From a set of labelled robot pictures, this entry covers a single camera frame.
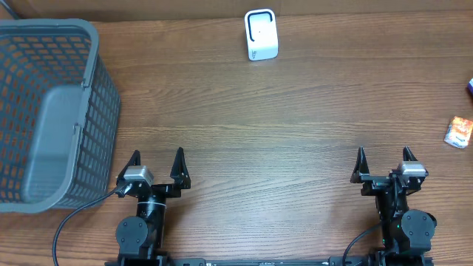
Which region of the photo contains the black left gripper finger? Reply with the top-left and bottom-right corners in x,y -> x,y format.
170,147 -> 191,188
117,150 -> 141,183

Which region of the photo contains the small orange white box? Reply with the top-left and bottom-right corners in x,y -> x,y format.
444,116 -> 473,149

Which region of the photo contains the purple red tissue pack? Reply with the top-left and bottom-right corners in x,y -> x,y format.
468,78 -> 473,95

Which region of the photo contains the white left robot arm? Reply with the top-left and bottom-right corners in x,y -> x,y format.
105,147 -> 191,265

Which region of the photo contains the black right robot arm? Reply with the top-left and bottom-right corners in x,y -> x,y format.
341,146 -> 437,265

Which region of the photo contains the white barcode scanner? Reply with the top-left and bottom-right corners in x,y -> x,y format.
244,8 -> 279,61

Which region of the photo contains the dark grey plastic basket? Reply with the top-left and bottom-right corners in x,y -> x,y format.
1,19 -> 120,214

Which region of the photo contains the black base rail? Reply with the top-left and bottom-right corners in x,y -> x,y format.
104,256 -> 435,266

